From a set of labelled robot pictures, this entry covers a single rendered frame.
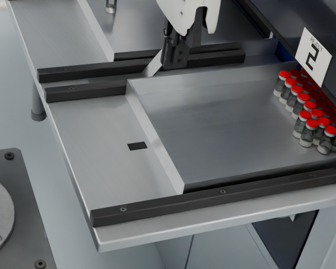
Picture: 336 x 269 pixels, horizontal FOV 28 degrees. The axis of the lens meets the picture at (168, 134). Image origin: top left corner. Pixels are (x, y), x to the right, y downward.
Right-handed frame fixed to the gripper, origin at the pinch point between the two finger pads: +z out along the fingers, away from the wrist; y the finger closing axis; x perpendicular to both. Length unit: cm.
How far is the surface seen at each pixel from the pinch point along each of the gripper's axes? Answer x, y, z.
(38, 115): -5, 99, 90
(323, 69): -28.0, 3.4, 8.3
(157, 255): -31, 51, 110
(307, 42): -28.0, 9.2, 7.1
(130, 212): 6.7, -8.1, 20.4
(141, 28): -12.0, 40.4, 22.1
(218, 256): -28, 17, 70
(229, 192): -8.8, -7.9, 20.3
